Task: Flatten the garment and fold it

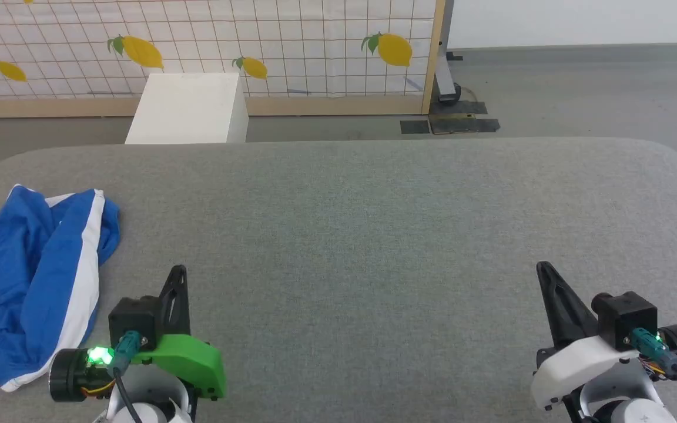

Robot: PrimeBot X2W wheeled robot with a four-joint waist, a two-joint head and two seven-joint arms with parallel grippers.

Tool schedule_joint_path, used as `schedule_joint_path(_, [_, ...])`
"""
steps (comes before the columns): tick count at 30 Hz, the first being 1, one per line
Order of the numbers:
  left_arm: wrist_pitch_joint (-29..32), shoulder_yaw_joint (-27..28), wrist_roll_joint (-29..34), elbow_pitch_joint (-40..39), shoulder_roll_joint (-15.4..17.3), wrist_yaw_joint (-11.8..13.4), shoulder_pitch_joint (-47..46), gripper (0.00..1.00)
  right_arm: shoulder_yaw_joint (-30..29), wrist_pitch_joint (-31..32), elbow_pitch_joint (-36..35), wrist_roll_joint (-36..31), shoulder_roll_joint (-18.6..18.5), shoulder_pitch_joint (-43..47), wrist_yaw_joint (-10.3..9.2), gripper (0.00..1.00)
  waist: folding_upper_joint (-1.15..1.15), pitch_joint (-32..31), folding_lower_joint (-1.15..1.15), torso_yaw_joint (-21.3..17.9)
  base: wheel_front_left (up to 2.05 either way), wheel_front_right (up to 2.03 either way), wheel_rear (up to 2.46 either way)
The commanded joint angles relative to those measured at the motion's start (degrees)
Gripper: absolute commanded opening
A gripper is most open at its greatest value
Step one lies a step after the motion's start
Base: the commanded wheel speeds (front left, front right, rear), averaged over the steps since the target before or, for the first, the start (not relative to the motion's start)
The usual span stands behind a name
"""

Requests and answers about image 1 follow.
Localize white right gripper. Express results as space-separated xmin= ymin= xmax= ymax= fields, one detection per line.
xmin=530 ymin=261 xmax=640 ymax=412

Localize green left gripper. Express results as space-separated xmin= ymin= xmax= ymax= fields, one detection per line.
xmin=132 ymin=264 xmax=228 ymax=401

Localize blue and white shorts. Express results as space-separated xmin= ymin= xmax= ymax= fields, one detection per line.
xmin=0 ymin=184 xmax=122 ymax=392

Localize white box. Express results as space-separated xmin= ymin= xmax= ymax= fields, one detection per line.
xmin=125 ymin=72 xmax=249 ymax=145

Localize brown taped floor plate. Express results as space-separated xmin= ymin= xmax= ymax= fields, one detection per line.
xmin=429 ymin=100 xmax=501 ymax=135

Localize lemon print partition screen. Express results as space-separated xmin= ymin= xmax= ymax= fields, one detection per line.
xmin=0 ymin=0 xmax=446 ymax=119

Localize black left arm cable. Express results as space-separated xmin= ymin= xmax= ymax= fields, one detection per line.
xmin=107 ymin=330 xmax=145 ymax=423

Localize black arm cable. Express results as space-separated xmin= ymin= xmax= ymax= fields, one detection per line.
xmin=107 ymin=330 xmax=145 ymax=423
xmin=631 ymin=328 xmax=677 ymax=419

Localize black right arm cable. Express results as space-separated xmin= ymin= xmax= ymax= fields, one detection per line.
xmin=631 ymin=328 xmax=677 ymax=419

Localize grey metal post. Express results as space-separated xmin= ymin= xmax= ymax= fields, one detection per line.
xmin=436 ymin=0 xmax=463 ymax=104

